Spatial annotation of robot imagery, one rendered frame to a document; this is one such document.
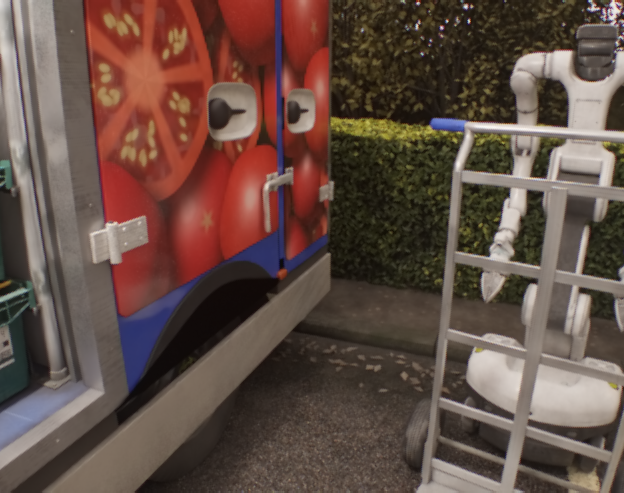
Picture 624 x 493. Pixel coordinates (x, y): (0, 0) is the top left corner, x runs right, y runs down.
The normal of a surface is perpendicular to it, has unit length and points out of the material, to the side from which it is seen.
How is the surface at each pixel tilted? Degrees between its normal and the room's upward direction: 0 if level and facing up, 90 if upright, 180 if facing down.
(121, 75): 90
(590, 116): 96
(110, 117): 90
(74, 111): 90
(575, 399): 45
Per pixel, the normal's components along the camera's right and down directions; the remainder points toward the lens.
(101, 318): 0.93, 0.11
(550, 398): -0.29, -0.42
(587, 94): -0.56, 0.34
